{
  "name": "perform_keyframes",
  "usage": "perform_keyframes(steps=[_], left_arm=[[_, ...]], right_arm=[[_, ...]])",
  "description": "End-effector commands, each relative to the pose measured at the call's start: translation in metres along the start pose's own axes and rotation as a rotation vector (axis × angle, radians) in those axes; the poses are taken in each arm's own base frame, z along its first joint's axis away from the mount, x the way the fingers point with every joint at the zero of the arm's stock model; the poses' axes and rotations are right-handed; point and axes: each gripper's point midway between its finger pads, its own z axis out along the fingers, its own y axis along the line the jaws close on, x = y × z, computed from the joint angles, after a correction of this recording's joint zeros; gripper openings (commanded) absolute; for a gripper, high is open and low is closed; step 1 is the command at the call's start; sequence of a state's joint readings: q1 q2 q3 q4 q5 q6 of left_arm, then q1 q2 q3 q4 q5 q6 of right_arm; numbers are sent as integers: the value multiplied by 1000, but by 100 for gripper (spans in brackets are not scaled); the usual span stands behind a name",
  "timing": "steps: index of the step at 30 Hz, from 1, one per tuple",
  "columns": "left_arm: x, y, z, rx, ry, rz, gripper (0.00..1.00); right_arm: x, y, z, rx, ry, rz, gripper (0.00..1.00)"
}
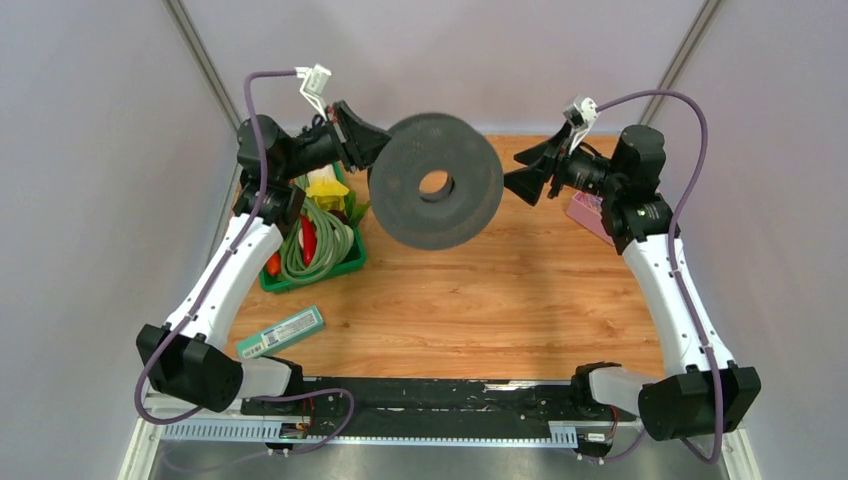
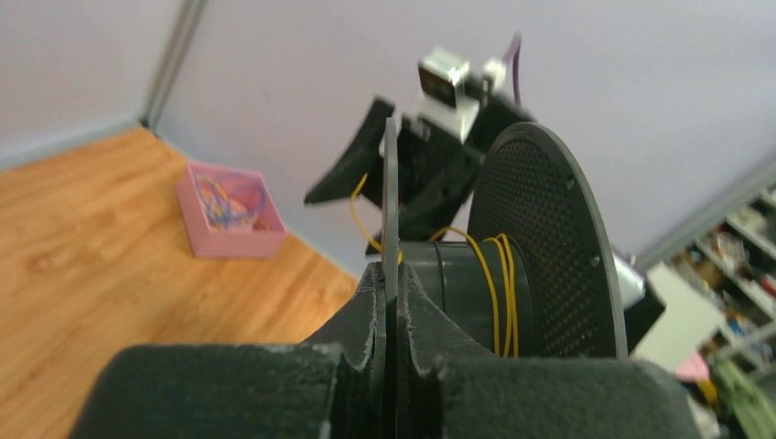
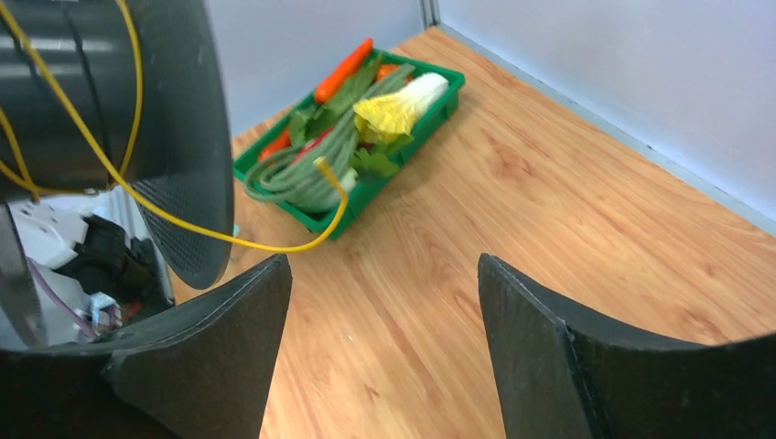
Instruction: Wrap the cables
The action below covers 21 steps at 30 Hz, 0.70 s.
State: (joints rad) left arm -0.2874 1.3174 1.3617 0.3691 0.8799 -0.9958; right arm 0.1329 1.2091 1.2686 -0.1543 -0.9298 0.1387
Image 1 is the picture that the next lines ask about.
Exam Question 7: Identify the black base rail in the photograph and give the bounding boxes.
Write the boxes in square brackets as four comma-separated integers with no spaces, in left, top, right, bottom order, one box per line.
[240,377,636,455]

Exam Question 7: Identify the dark grey cable spool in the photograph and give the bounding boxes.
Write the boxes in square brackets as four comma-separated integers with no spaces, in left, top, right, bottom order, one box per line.
[368,112,504,251]

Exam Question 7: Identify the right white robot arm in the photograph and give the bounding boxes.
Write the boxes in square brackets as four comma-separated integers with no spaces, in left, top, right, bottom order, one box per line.
[504,125,762,441]

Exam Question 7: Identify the small red pepper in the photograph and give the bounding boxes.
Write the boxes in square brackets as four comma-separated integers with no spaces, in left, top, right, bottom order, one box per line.
[265,251,282,277]

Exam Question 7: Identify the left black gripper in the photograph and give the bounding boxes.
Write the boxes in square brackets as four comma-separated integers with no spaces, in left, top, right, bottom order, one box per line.
[277,100,408,182]

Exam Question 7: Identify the green long beans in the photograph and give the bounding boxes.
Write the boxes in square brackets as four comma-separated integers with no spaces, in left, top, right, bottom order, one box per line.
[278,174,354,285]

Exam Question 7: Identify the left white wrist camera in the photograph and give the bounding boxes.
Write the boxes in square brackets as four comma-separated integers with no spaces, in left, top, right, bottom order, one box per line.
[295,63,332,120]

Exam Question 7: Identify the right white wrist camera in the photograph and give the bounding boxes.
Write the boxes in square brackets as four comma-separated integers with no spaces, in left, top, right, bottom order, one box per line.
[564,95,598,155]

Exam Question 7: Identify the pink plastic box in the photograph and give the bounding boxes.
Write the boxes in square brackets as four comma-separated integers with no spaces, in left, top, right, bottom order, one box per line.
[565,192,614,245]

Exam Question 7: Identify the purple onion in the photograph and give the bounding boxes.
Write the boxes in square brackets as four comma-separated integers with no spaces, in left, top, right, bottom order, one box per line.
[328,210,350,225]

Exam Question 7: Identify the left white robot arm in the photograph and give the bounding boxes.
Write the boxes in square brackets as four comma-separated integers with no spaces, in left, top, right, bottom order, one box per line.
[134,101,391,415]

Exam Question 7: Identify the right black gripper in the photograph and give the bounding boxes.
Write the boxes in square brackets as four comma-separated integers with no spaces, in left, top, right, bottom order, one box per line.
[495,120,623,206]

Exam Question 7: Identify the red chili pepper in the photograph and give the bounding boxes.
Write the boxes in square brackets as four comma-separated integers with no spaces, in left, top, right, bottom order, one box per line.
[300,215,317,266]

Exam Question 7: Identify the green leafy vegetable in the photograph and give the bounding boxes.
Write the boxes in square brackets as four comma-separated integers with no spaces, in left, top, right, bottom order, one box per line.
[346,200,371,228]

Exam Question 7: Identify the green plastic tray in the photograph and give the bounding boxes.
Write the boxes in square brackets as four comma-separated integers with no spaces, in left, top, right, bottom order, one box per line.
[259,163,370,293]

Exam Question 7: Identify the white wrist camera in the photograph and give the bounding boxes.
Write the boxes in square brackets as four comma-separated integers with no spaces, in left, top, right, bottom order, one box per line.
[564,95,598,155]
[295,63,332,120]

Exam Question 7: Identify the yellow white cabbage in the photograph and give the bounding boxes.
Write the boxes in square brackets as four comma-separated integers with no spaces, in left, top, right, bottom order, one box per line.
[305,165,350,212]

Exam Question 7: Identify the teal rectangular box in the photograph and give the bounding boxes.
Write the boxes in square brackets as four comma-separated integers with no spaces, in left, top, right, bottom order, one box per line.
[237,306,325,359]

